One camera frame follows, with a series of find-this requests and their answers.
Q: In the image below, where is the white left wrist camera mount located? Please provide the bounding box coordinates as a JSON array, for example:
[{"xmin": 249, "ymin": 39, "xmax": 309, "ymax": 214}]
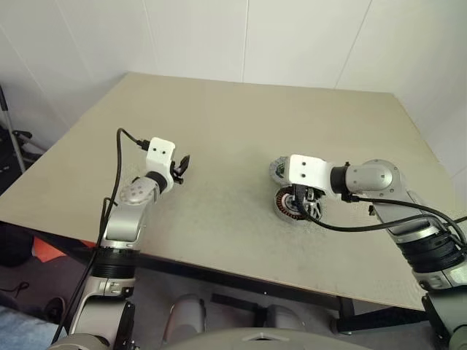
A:
[{"xmin": 144, "ymin": 137, "xmax": 177, "ymax": 193}]

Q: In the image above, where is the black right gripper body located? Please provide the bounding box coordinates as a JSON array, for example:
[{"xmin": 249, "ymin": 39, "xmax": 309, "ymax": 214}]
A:
[{"xmin": 291, "ymin": 184, "xmax": 324, "ymax": 201}]

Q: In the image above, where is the silver stand pole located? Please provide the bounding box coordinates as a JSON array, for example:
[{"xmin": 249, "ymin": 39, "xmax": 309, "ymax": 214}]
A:
[{"xmin": 0, "ymin": 85, "xmax": 27, "ymax": 173}]

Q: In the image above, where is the black table frame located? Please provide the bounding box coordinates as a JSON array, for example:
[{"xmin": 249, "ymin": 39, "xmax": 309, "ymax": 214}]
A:
[{"xmin": 87, "ymin": 240, "xmax": 426, "ymax": 335}]

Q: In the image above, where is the orange object under table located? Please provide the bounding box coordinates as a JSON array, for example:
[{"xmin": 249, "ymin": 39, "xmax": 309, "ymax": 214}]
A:
[{"xmin": 31, "ymin": 236, "xmax": 96, "ymax": 264}]

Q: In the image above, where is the blue jeans leg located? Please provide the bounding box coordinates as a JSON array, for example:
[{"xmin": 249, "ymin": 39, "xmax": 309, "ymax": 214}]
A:
[{"xmin": 0, "ymin": 305, "xmax": 59, "ymax": 350}]

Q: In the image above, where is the black bag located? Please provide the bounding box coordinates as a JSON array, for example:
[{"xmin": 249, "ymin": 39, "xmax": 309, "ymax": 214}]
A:
[{"xmin": 0, "ymin": 222, "xmax": 36, "ymax": 268}]

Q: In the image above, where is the black folding frame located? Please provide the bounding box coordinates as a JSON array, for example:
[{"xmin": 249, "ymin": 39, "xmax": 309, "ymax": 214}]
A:
[{"xmin": 0, "ymin": 127, "xmax": 44, "ymax": 172}]

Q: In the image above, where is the black silver spoked rotor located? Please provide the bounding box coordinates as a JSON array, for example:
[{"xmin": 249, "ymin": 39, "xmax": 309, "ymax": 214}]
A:
[{"xmin": 287, "ymin": 195, "xmax": 324, "ymax": 222}]

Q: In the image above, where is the thin black floor cable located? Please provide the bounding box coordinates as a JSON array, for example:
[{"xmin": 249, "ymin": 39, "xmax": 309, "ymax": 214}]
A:
[{"xmin": 0, "ymin": 281, "xmax": 30, "ymax": 295}]

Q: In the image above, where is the grey robot torso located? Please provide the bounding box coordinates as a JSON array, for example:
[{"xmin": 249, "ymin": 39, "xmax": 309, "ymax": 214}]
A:
[{"xmin": 160, "ymin": 326, "xmax": 324, "ymax": 350}]

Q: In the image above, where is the black table base bar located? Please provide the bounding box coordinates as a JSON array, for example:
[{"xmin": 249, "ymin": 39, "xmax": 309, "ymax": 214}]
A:
[{"xmin": 210, "ymin": 292, "xmax": 270, "ymax": 316}]

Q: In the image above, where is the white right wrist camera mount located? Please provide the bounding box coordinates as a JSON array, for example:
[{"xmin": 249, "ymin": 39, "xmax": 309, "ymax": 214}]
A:
[{"xmin": 287, "ymin": 154, "xmax": 335, "ymax": 193}]

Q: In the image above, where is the motor housing with copper windings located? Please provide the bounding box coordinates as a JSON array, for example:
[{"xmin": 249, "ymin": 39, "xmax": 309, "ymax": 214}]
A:
[{"xmin": 272, "ymin": 188, "xmax": 325, "ymax": 222}]

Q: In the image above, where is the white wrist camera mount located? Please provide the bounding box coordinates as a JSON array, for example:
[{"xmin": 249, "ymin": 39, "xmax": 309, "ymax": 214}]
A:
[
  {"xmin": 144, "ymin": 137, "xmax": 177, "ymax": 193},
  {"xmin": 287, "ymin": 154, "xmax": 335, "ymax": 193}
]

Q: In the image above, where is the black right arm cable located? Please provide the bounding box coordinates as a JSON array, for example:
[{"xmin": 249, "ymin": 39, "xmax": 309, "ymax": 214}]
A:
[{"xmin": 304, "ymin": 192, "xmax": 467, "ymax": 256}]

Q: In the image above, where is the black shoe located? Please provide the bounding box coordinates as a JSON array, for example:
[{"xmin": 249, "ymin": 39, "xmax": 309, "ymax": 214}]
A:
[{"xmin": 42, "ymin": 297, "xmax": 67, "ymax": 324}]

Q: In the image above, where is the grey rounded robot leg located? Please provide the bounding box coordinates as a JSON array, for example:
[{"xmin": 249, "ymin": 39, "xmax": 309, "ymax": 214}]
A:
[
  {"xmin": 263, "ymin": 304, "xmax": 306, "ymax": 332},
  {"xmin": 166, "ymin": 294, "xmax": 206, "ymax": 341}
]

